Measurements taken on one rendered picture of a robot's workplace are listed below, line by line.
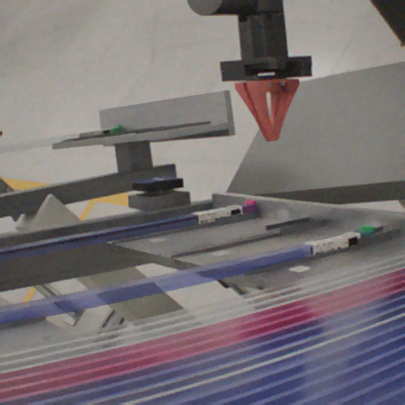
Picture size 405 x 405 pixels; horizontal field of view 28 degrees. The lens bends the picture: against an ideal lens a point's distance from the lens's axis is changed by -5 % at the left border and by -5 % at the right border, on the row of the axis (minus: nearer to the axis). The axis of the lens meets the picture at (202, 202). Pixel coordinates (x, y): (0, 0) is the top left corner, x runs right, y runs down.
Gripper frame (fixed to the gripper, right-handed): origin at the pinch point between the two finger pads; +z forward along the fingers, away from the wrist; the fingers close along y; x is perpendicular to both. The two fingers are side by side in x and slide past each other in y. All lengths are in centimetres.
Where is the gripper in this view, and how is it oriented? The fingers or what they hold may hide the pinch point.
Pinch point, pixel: (271, 134)
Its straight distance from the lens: 99.0
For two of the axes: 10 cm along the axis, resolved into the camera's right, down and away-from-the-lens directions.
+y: 5.8, 0.8, -8.1
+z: 0.8, 9.8, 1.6
